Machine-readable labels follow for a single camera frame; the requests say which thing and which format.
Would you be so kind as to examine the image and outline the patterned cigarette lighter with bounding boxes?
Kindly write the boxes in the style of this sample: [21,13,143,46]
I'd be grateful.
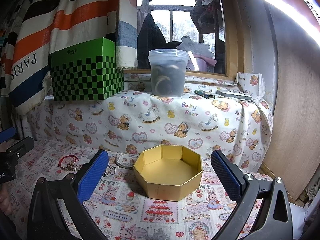
[194,89,216,100]

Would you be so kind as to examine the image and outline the green black checkered box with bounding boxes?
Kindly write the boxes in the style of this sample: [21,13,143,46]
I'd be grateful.
[49,37,124,102]

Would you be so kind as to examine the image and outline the clear plastic lidded tub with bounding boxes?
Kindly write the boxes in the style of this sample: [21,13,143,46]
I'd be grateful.
[148,49,189,97]

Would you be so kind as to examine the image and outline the window with wooden frame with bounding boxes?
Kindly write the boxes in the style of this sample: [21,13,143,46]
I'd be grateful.
[126,0,246,80]

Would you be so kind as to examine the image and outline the strawberry print table cloth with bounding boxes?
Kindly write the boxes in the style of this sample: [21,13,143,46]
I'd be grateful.
[8,140,236,239]

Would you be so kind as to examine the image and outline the silver flat phone case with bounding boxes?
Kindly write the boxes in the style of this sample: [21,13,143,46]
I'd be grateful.
[216,89,252,101]

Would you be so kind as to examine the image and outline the person's left hand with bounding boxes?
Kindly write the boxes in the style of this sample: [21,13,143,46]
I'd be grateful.
[0,184,11,216]

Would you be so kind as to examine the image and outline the baby bear print cloth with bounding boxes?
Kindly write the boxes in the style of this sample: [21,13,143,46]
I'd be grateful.
[22,73,273,172]

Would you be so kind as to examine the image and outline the red cord bracelet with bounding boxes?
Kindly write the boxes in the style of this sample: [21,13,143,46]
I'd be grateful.
[57,154,80,171]

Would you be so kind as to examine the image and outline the small silver charm earrings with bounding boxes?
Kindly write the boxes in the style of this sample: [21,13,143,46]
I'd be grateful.
[102,165,117,178]

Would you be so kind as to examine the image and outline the gold octagonal box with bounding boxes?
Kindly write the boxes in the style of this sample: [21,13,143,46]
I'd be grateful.
[133,145,203,202]

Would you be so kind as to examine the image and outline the black garment at window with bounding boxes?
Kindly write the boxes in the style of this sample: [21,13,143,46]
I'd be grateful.
[137,14,181,69]

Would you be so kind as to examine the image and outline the silver bangle bracelet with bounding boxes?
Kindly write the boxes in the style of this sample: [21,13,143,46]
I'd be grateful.
[114,152,139,170]

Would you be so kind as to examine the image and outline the striped Hermes Paris curtain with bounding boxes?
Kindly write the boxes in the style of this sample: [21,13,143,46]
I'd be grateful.
[1,0,137,115]

